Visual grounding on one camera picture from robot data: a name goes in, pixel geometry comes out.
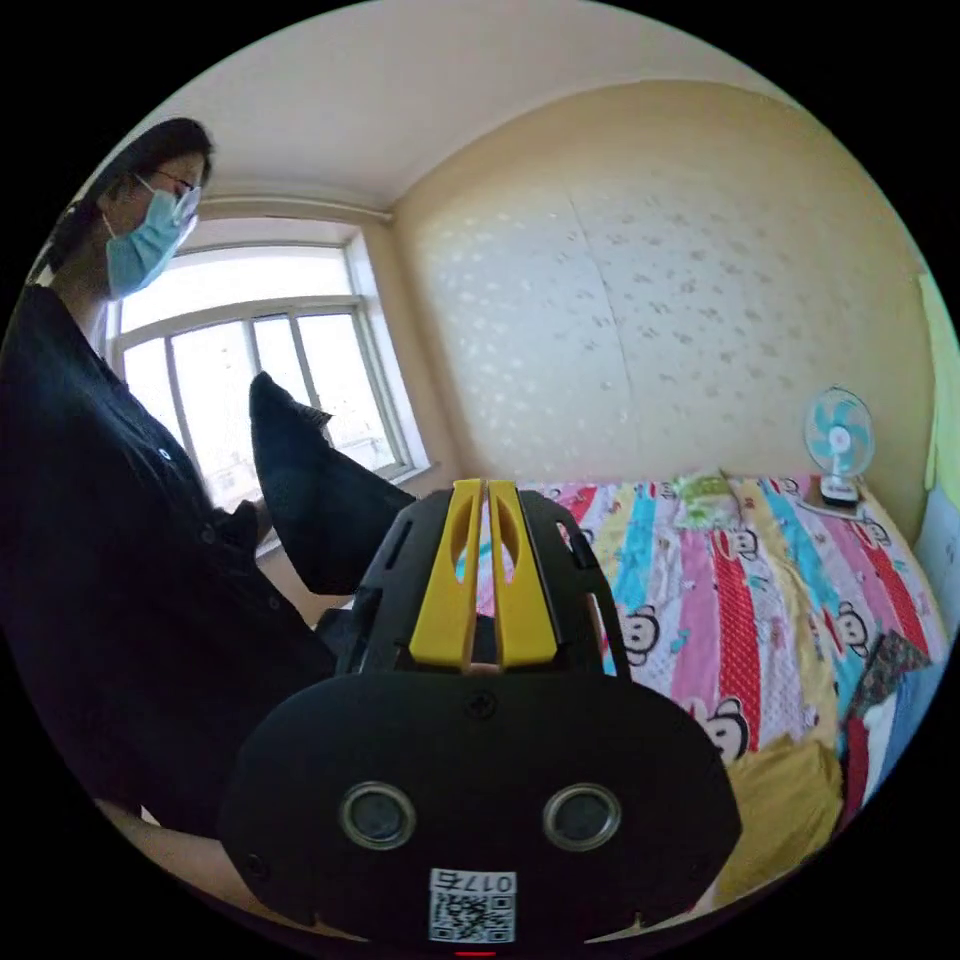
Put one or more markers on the small light blue fan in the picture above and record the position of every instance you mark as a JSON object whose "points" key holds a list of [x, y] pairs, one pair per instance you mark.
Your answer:
{"points": [[838, 439]]}

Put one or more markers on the light green curtain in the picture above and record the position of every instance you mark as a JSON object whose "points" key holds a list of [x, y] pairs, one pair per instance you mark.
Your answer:
{"points": [[941, 390]]}

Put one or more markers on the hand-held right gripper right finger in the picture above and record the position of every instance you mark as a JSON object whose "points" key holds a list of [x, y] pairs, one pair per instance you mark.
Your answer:
{"points": [[525, 622]]}

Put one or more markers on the green printed small cushion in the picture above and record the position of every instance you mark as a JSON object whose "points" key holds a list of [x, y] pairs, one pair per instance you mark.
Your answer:
{"points": [[703, 499]]}

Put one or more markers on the pile of clothes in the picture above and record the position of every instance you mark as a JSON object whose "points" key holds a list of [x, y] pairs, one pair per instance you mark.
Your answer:
{"points": [[885, 697]]}

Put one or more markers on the black short sleeve shirt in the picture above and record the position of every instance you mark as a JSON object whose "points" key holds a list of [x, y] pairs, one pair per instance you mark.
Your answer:
{"points": [[315, 495]]}

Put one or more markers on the bed with striped cartoon sheet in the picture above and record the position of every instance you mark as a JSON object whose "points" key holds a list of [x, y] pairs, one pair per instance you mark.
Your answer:
{"points": [[757, 600]]}

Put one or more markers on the person's right forearm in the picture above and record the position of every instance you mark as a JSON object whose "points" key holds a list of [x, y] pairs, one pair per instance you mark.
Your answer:
{"points": [[187, 862]]}

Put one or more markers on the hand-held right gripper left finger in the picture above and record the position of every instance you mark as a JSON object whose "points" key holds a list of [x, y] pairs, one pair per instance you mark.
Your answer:
{"points": [[442, 615]]}

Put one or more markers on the yellow pillow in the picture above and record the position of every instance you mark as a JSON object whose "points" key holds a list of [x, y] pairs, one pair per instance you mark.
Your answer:
{"points": [[784, 810]]}

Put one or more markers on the window with white frame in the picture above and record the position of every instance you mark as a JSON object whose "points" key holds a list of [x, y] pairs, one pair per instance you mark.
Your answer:
{"points": [[225, 375]]}

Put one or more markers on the person's body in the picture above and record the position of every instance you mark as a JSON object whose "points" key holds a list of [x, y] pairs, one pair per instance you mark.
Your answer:
{"points": [[97, 525]]}

